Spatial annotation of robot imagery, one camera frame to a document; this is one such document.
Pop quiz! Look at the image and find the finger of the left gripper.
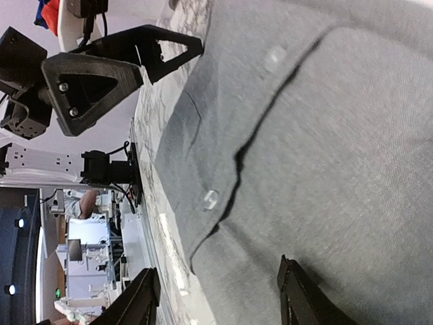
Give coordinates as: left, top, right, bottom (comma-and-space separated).
71, 24, 204, 84

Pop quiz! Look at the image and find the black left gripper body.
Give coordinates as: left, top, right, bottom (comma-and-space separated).
1, 26, 53, 139

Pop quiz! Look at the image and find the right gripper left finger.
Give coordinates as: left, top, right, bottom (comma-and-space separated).
91, 268, 161, 325

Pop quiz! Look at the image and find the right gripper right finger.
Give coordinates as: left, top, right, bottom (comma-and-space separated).
277, 255, 356, 325

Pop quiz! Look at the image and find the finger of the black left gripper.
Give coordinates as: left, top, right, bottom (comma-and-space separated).
41, 53, 143, 136

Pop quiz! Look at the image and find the grey garment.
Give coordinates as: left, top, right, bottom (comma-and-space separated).
154, 1, 432, 324

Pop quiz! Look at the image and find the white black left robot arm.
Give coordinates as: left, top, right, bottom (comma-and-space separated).
1, 25, 204, 188

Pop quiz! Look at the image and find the white plastic laundry basket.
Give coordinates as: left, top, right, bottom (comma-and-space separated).
58, 0, 108, 52

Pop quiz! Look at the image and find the royal blue garment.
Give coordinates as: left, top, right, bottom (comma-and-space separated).
34, 0, 49, 29

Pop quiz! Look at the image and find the orange garment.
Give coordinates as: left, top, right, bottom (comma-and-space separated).
41, 0, 60, 36

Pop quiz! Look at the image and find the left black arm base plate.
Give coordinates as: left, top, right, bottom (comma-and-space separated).
128, 142, 143, 208

